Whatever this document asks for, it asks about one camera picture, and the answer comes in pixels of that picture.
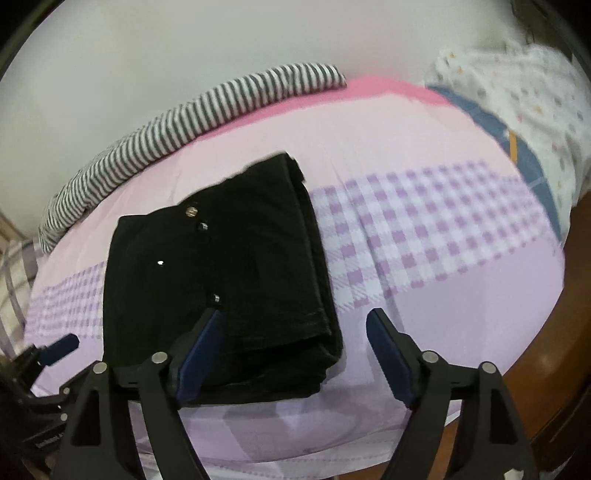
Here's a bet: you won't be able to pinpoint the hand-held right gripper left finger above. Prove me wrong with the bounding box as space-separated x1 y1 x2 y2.
48 307 227 480

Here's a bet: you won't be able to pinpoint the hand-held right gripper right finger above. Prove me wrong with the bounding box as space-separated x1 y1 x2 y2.
366 308 541 480

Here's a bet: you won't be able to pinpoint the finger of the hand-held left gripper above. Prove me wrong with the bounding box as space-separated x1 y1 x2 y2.
23 335 80 367

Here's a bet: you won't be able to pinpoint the black pants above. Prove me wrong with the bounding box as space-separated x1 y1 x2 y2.
102 152 345 407

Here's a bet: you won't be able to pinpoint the pink and purple bedsheet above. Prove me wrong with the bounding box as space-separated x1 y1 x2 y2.
23 76 566 467

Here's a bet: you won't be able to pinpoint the black and white striped cloth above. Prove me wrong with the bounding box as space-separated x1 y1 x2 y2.
38 64 348 254

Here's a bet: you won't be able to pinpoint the white quilt with coloured shapes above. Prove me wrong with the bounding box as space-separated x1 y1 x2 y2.
429 39 591 241

